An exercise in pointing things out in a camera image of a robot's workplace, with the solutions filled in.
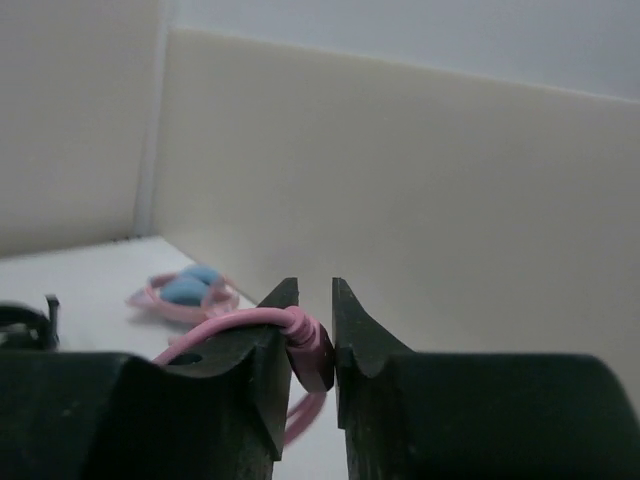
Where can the pink blue cat-ear headphones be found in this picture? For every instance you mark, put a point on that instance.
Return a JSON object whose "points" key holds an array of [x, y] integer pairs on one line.
{"points": [[191, 295]]}

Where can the large pink headphones with cable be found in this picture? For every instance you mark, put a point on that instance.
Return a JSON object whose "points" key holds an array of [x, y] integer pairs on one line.
{"points": [[309, 349]]}

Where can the black gaming headset with mic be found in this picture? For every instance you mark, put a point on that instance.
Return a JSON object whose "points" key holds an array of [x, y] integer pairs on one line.
{"points": [[25, 328]]}

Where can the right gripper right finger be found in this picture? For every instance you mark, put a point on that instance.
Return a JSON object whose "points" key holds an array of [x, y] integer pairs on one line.
{"points": [[423, 415]]}

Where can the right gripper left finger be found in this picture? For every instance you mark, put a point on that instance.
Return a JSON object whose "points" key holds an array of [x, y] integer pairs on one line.
{"points": [[217, 412]]}

